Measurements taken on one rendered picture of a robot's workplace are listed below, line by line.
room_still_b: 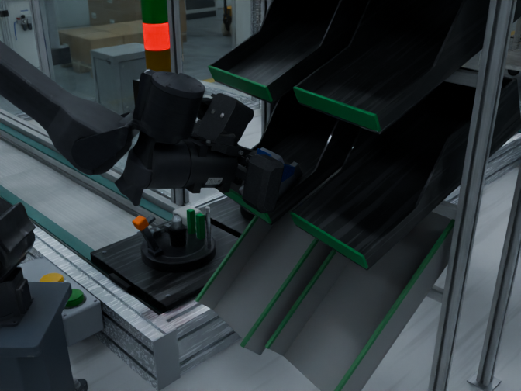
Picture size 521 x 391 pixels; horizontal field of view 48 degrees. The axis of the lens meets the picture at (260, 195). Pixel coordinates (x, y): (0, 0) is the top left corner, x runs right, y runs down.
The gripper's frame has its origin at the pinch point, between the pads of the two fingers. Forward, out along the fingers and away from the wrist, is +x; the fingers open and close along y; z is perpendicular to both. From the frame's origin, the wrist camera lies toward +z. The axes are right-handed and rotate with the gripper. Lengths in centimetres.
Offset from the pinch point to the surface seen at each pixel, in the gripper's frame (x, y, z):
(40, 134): 8, 117, -27
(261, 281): 7.3, 3.6, -19.5
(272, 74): -0.4, 0.9, 11.4
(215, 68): -4.8, 7.2, 10.6
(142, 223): -1.1, 27.9, -19.4
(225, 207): 26, 41, -23
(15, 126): 5, 130, -29
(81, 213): 4, 67, -33
